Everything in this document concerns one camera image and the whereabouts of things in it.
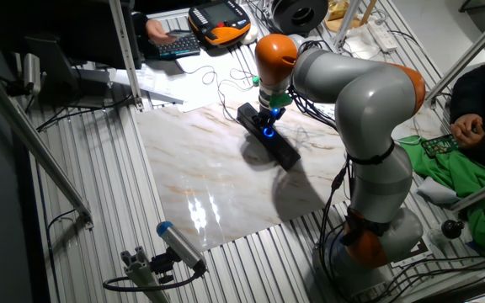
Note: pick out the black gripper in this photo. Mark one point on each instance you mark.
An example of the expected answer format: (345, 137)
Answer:
(273, 113)

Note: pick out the blue-lit speaker knob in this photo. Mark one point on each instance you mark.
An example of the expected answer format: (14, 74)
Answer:
(269, 132)

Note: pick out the black speaker bar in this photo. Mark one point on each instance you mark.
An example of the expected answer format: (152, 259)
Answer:
(284, 153)

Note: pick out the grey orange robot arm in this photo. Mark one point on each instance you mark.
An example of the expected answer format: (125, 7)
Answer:
(369, 101)

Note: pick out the black round knob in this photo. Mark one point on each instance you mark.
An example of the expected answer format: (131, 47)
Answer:
(452, 229)

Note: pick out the bare human hand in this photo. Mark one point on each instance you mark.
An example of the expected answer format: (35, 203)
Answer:
(156, 31)
(467, 131)

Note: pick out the white three-socket power strip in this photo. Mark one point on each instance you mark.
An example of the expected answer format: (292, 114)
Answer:
(324, 113)

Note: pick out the black filament spool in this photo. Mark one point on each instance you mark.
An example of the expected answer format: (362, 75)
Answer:
(299, 17)

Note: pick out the orange black teach pendant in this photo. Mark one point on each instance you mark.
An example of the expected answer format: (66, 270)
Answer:
(219, 21)

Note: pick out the black keyboard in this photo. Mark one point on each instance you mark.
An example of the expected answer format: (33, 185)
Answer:
(179, 47)

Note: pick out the light wooden board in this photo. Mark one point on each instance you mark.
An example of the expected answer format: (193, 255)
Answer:
(335, 10)

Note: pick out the smartphone with colourful screen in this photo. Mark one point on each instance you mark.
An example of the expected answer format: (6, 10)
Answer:
(438, 146)

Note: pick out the white foam sheet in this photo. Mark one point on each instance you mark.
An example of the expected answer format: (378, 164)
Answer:
(436, 191)

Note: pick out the black monitor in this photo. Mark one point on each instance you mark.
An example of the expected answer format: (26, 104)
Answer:
(82, 29)

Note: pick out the green cloth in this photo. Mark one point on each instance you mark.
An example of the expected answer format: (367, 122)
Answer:
(470, 189)

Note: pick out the aluminium frame post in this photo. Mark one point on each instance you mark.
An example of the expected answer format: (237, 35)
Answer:
(125, 54)
(348, 21)

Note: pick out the silver camera blue end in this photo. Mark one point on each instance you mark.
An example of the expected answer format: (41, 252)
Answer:
(181, 246)

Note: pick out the aluminium camera mount profile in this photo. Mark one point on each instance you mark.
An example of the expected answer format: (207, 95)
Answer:
(141, 273)

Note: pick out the aluminium frame bar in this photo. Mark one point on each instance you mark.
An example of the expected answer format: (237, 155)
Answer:
(474, 46)
(482, 191)
(32, 143)

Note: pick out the small silver camera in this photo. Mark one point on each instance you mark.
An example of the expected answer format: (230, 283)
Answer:
(32, 73)

